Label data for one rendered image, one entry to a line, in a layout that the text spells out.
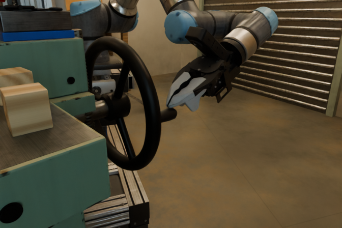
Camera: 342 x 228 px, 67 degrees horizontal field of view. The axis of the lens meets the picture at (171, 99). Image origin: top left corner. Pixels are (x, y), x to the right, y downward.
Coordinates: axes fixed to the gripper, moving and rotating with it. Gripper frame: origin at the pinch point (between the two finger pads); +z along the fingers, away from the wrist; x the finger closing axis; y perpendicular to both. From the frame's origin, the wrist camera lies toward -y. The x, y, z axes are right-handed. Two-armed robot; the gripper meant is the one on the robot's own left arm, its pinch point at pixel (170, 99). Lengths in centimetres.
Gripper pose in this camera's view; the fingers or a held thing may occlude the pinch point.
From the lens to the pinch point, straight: 50.6
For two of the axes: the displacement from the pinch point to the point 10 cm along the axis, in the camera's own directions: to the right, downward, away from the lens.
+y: 3.0, 7.2, 6.3
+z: -6.8, 6.3, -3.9
